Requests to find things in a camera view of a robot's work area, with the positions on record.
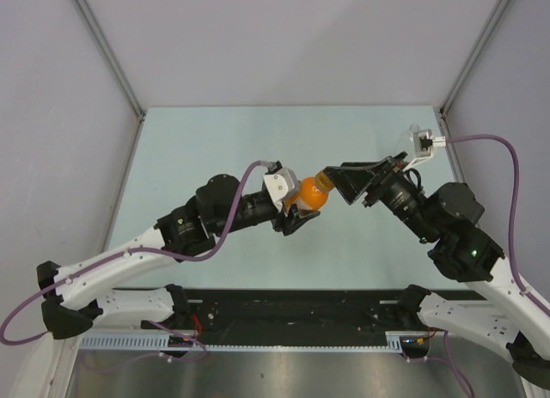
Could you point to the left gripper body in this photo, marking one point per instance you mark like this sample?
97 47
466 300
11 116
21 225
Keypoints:
285 223

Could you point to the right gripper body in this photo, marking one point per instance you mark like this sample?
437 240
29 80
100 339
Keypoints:
388 180

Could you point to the orange bottle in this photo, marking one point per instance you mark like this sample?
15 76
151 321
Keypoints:
312 195

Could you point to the clear plastic bottle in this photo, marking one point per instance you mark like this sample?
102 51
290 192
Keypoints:
413 128

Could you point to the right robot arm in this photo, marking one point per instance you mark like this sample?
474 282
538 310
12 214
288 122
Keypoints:
462 252

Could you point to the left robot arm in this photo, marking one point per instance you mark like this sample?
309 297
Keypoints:
79 296

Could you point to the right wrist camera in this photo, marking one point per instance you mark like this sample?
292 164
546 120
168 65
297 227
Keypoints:
424 143

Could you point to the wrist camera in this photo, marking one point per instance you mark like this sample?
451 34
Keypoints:
424 143
281 186

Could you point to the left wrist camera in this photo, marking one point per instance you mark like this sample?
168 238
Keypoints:
281 186

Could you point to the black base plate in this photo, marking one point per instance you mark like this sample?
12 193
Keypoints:
209 310

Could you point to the slotted cable duct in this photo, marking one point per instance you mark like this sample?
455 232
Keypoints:
156 341

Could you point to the right aluminium frame post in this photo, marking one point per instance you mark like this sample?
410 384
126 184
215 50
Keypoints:
483 40

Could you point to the aluminium frame post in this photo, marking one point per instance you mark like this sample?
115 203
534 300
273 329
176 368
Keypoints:
103 46
483 40

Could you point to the left aluminium frame post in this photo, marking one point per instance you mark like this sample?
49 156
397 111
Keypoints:
103 46

